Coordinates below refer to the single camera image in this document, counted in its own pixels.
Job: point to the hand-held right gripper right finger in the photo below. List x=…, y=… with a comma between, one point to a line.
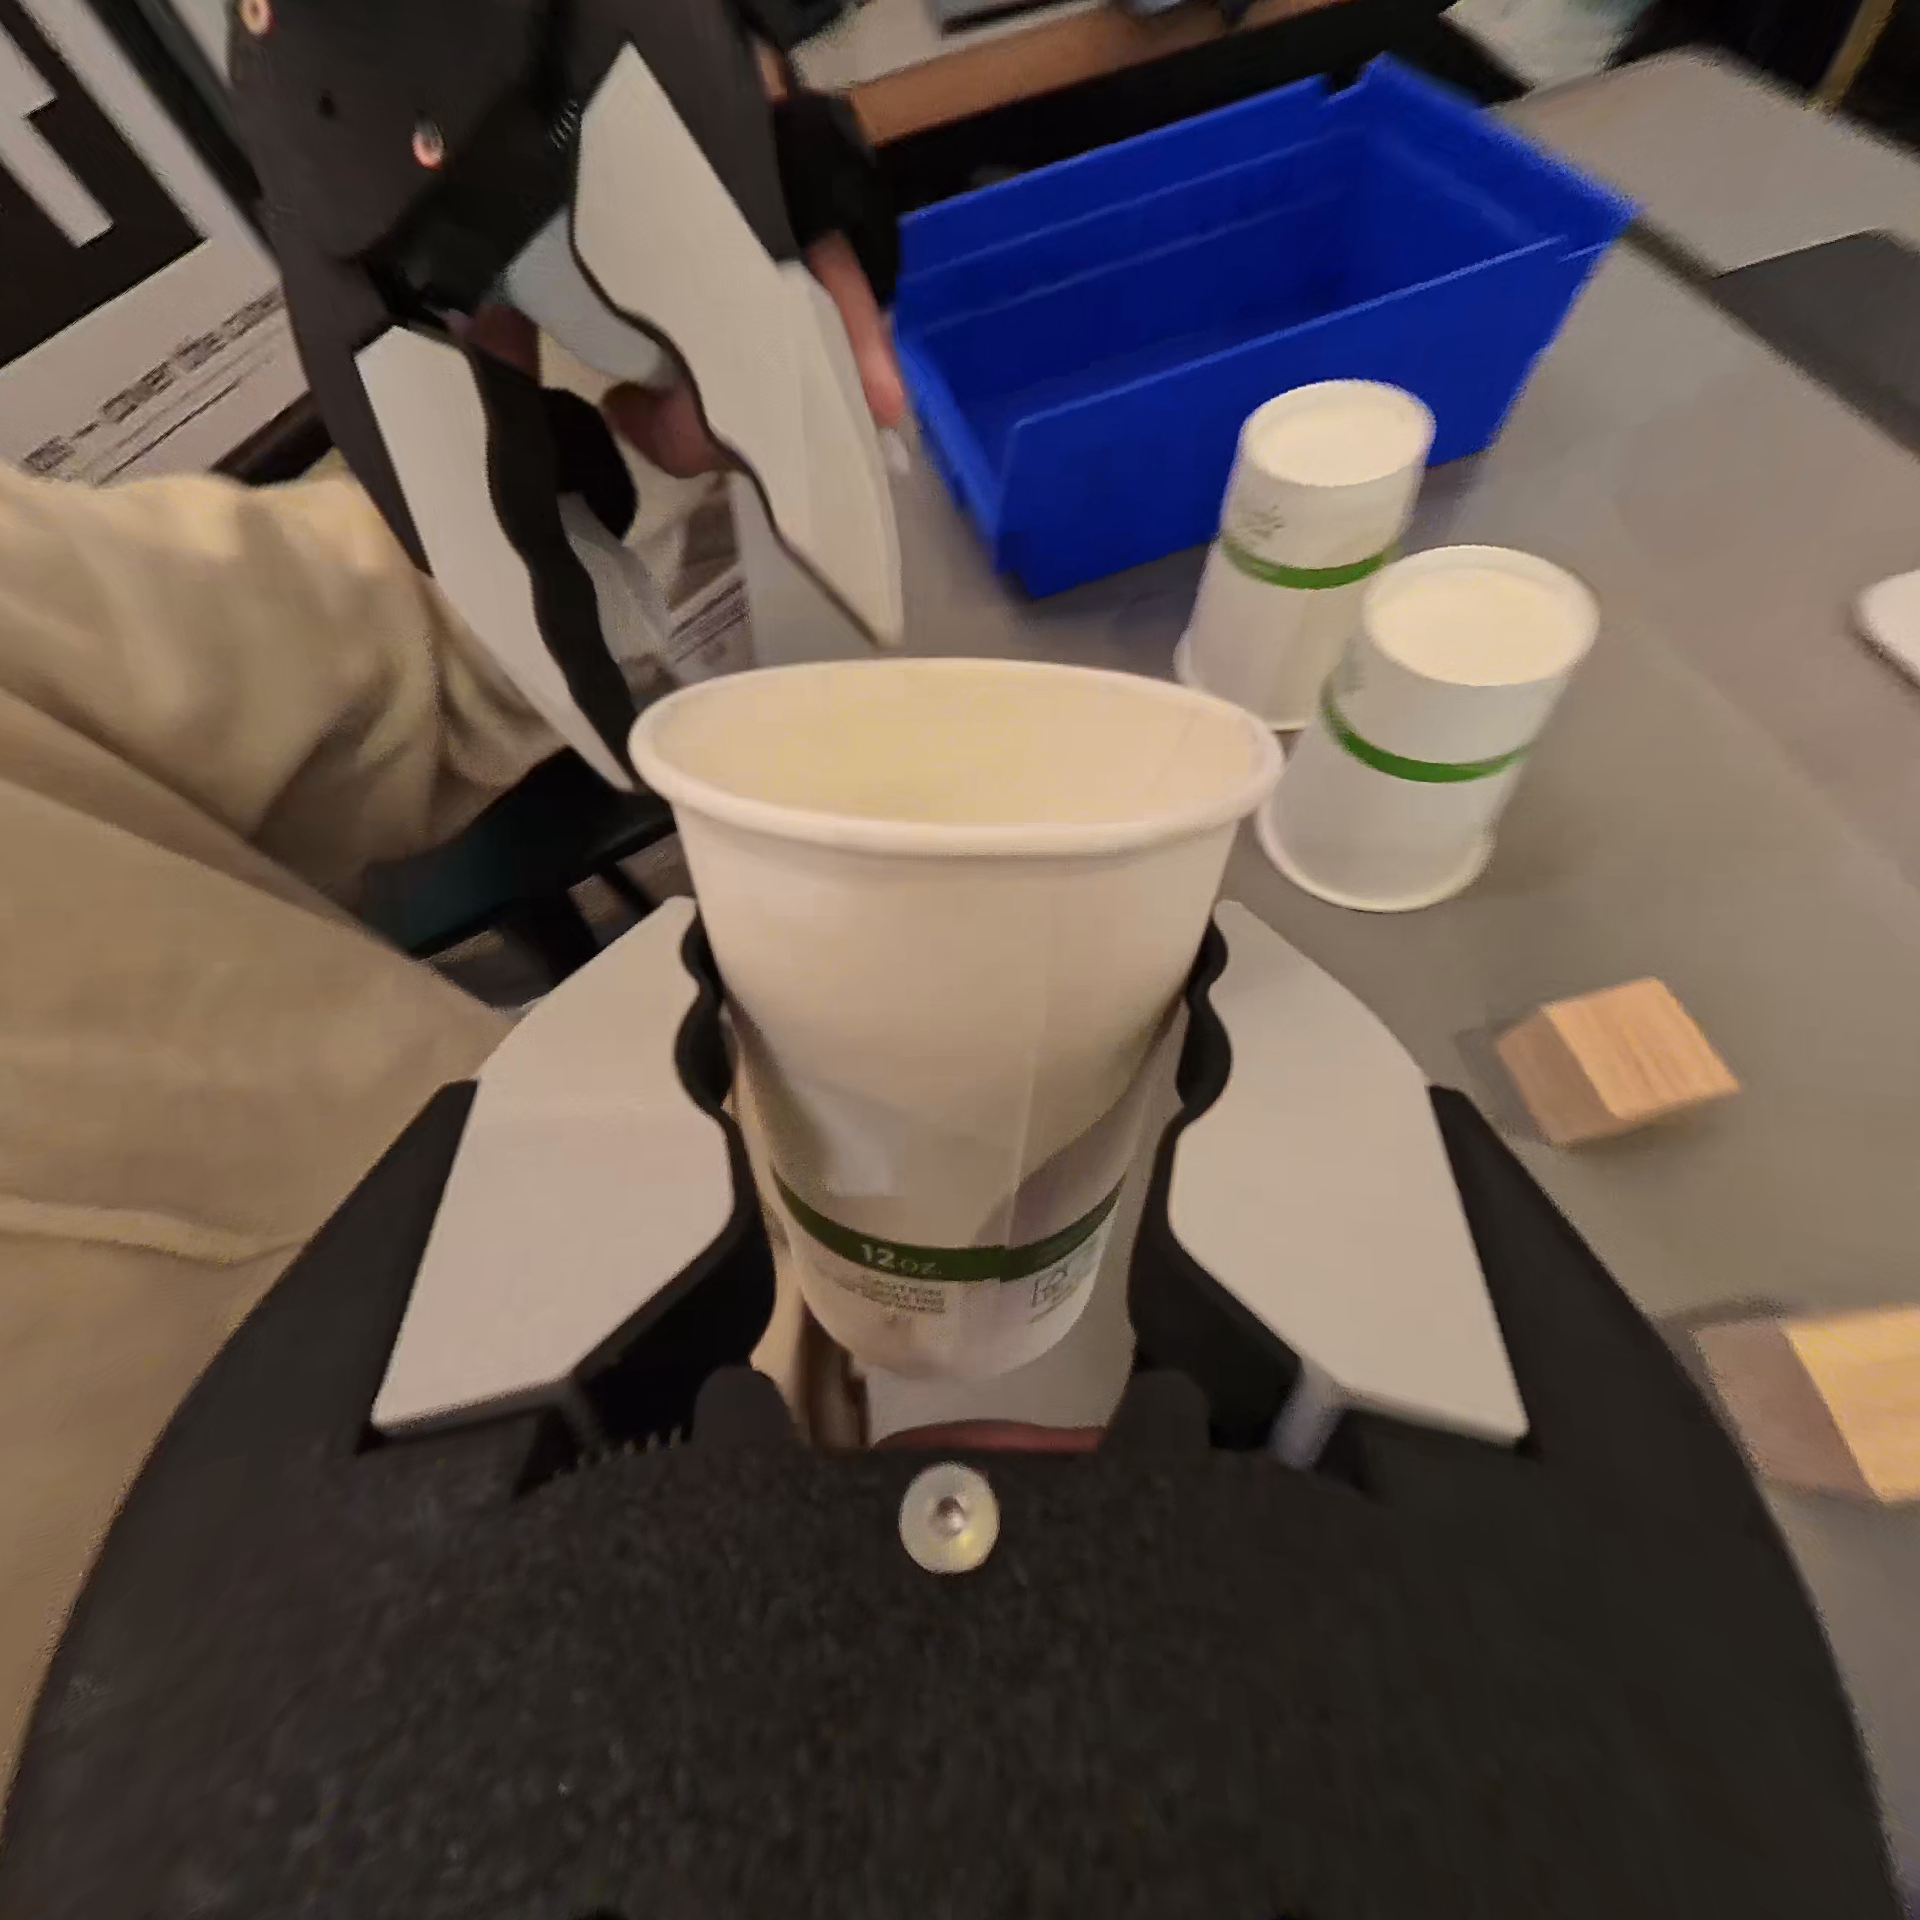
x=1338, y=1200

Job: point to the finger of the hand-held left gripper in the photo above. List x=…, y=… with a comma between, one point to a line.
x=723, y=299
x=449, y=447

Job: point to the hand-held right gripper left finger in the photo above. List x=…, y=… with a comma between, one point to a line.
x=556, y=1200

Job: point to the blue plastic bin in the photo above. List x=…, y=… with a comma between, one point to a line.
x=1081, y=447

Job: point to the white paper cup green band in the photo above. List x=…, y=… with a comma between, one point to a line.
x=1426, y=779
x=960, y=959
x=1320, y=573

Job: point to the person's left hand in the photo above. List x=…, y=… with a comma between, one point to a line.
x=862, y=330

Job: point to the wooden cube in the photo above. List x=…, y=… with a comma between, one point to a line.
x=1846, y=1395
x=1620, y=1055

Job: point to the black white printed sign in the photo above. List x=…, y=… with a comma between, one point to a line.
x=136, y=344

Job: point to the black office chair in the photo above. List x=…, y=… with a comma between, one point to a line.
x=508, y=853

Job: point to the wood-edged side table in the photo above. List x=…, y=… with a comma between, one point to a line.
x=1050, y=74

